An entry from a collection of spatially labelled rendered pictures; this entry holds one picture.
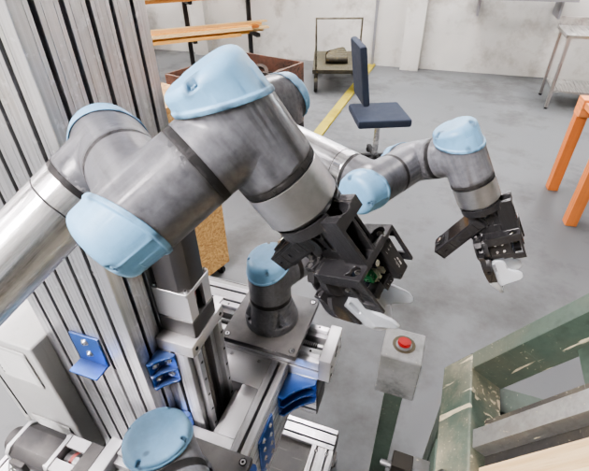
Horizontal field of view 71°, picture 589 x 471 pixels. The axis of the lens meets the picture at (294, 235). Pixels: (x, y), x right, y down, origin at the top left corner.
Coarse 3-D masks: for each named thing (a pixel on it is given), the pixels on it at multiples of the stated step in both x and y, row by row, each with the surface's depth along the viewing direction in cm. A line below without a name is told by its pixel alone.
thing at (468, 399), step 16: (448, 368) 131; (464, 368) 124; (448, 384) 126; (464, 384) 119; (480, 384) 119; (448, 400) 121; (464, 400) 115; (480, 400) 115; (496, 400) 118; (448, 416) 116; (464, 416) 111; (480, 416) 111; (496, 416) 114; (448, 432) 112; (464, 432) 107; (448, 448) 109; (464, 448) 104; (448, 464) 105; (464, 464) 100; (480, 464) 101
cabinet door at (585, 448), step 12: (564, 444) 85; (576, 444) 83; (588, 444) 81; (528, 456) 91; (540, 456) 88; (552, 456) 86; (564, 456) 84; (576, 456) 82; (588, 456) 80; (480, 468) 100; (492, 468) 97; (504, 468) 94; (516, 468) 91; (528, 468) 89; (540, 468) 86; (552, 468) 84; (564, 468) 82; (576, 468) 80; (588, 468) 78
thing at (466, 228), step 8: (464, 216) 80; (456, 224) 80; (464, 224) 78; (472, 224) 76; (480, 224) 75; (448, 232) 82; (456, 232) 79; (464, 232) 77; (472, 232) 76; (440, 240) 82; (448, 240) 80; (456, 240) 79; (464, 240) 78; (440, 248) 81; (448, 248) 80; (456, 248) 80; (440, 256) 83
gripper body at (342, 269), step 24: (336, 192) 38; (336, 216) 36; (288, 240) 39; (312, 240) 41; (336, 240) 38; (360, 240) 39; (384, 240) 40; (312, 264) 43; (336, 264) 41; (360, 264) 39; (384, 264) 42; (336, 288) 44; (360, 288) 39; (384, 288) 42
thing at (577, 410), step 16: (560, 400) 90; (576, 400) 87; (512, 416) 98; (528, 416) 95; (544, 416) 91; (560, 416) 88; (576, 416) 85; (480, 432) 104; (496, 432) 100; (512, 432) 96; (528, 432) 93; (544, 432) 91; (560, 432) 89; (480, 448) 102; (496, 448) 100; (512, 448) 98
